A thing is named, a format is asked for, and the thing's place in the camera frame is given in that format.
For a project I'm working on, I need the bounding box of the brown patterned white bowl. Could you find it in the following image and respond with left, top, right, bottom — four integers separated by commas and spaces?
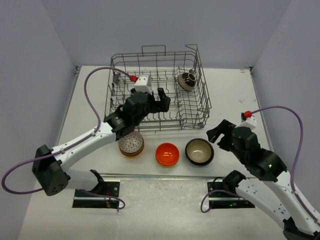
117, 131, 144, 151

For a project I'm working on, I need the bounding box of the blue floral bowl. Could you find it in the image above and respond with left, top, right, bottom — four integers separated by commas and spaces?
184, 138, 215, 167

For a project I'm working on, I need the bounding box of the grey wire dish rack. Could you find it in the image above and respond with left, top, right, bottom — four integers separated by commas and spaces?
104, 44, 212, 132

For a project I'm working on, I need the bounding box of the mint green bowl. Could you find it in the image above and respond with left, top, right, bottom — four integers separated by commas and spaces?
119, 147, 144, 153

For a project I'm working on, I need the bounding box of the orange bowl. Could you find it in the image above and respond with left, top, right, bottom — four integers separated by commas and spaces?
155, 142, 180, 163
157, 161, 178, 168

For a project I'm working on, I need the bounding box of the yellow ribbed bowl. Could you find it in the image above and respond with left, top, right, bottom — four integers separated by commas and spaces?
121, 150, 143, 158

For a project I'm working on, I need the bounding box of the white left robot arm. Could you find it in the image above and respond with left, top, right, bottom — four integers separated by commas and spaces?
32, 88, 171, 197

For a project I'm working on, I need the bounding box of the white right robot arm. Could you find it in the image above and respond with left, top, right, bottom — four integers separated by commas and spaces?
206, 119, 320, 240

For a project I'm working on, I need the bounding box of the black striped bowl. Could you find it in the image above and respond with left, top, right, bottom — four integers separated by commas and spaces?
177, 72, 197, 92

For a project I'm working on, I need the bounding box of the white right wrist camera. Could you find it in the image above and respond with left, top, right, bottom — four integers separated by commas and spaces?
239, 111, 257, 130

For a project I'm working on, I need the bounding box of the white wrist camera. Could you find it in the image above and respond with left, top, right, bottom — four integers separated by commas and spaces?
239, 111, 257, 130
129, 75, 153, 95

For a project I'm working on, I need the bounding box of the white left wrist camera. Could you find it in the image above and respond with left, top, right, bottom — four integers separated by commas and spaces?
129, 75, 153, 95

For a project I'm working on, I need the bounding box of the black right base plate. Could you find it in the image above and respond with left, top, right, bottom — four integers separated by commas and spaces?
207, 179, 255, 209

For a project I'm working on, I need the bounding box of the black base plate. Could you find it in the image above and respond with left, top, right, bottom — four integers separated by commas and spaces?
72, 181, 123, 209
207, 179, 255, 209

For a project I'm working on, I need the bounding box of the right aluminium table rail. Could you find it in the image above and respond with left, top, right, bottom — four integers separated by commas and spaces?
248, 66, 275, 151

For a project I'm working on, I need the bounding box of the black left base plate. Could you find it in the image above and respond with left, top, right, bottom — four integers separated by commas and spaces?
72, 181, 123, 209

